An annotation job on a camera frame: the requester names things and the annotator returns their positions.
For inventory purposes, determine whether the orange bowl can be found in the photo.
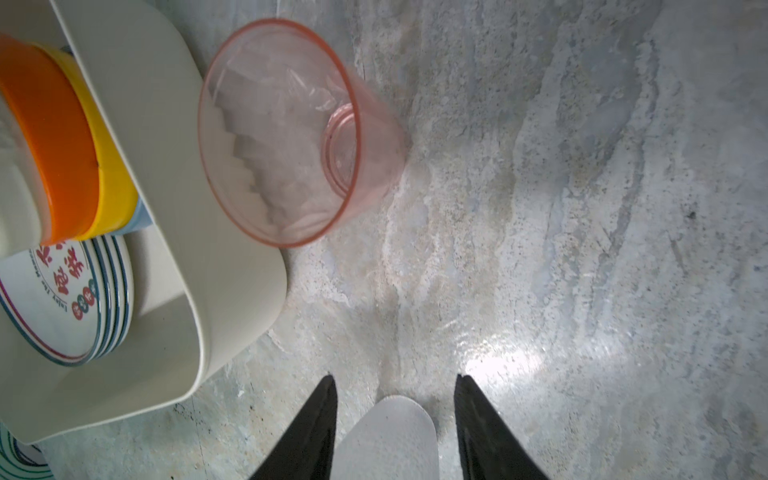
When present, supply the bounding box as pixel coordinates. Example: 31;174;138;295
1;34;99;245

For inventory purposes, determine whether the pink plastic cup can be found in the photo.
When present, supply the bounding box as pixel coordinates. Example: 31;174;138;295
197;18;407;248

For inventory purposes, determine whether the clear plastic cup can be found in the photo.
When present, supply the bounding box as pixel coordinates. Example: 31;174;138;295
331;395;439;479

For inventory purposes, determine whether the white plastic bin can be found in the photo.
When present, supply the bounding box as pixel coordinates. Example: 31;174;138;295
1;1;287;443

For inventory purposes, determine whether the white bowl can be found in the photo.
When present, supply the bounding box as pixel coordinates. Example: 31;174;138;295
0;96;52;259

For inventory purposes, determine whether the yellow bowl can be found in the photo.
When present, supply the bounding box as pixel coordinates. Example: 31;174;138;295
33;43;139;241

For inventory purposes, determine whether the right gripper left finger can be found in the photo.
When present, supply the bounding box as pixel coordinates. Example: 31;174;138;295
249;375;338;480

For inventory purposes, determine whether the blue bowl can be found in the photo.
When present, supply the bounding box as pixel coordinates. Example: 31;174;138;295
111;197;153;236

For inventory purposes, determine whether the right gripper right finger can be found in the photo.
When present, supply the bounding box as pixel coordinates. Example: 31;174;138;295
454;374;548;480

